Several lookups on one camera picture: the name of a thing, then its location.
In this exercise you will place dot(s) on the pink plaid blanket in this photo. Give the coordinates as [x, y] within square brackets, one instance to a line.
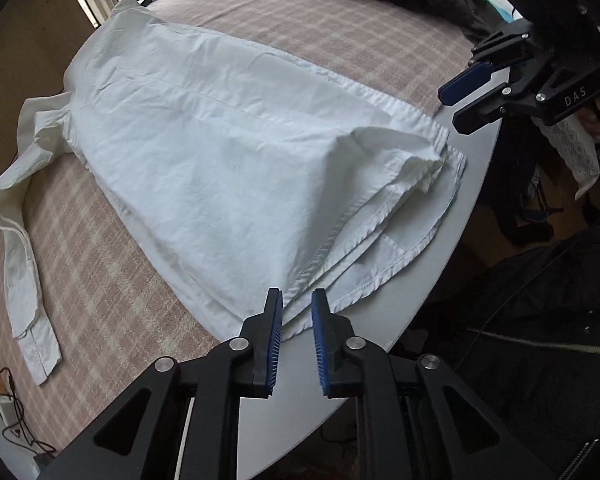
[330, 25]

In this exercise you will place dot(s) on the white shirt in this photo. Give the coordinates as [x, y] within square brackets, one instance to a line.
[230, 150]

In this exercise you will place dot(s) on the white lace cloth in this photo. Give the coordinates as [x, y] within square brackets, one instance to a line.
[570, 150]

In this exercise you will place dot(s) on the person's right hand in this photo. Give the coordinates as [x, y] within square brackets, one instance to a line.
[594, 120]

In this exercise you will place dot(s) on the black zip jacket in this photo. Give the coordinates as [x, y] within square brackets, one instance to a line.
[530, 360]

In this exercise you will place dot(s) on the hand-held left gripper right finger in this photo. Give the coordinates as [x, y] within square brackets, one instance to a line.
[320, 345]

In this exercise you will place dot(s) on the white power strip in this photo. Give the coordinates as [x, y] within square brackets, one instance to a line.
[7, 410]

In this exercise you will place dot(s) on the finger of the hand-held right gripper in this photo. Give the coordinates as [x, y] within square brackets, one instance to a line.
[465, 82]
[475, 116]

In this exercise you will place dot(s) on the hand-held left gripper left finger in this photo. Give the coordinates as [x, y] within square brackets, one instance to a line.
[275, 345]

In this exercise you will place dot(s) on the blue garment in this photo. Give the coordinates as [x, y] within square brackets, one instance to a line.
[502, 11]

